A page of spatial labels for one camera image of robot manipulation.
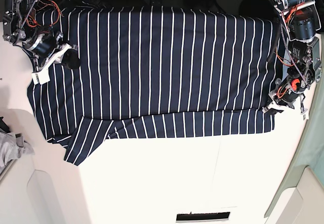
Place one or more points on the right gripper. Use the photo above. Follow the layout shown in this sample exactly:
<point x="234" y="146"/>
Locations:
<point x="45" y="43"/>

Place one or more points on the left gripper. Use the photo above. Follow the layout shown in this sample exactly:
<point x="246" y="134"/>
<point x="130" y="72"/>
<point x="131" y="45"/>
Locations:
<point x="285" y="93"/>

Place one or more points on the navy white striped t-shirt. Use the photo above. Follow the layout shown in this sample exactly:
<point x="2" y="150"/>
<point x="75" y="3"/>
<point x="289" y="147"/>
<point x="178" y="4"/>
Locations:
<point x="156" y="72"/>

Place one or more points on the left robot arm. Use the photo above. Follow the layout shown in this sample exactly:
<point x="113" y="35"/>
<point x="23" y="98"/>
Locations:
<point x="299" y="22"/>

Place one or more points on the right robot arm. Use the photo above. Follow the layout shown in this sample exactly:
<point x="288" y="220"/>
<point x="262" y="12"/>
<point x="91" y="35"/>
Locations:
<point x="31" y="26"/>

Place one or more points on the green fabric at right edge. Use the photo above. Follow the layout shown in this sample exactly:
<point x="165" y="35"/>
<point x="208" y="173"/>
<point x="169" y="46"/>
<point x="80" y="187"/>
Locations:
<point x="309" y="151"/>

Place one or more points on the grey cloth pile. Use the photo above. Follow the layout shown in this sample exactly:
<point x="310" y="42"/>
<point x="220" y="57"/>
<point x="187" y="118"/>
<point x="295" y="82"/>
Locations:
<point x="13" y="146"/>

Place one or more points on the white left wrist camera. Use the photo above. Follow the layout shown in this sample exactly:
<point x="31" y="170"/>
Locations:
<point x="305" y="116"/>

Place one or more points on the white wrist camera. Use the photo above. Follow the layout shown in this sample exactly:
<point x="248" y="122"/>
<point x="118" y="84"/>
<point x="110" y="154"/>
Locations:
<point x="305" y="116"/>
<point x="41" y="77"/>

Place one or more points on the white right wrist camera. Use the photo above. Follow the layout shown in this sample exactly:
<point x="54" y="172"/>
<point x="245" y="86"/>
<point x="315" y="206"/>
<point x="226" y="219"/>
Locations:
<point x="41" y="77"/>

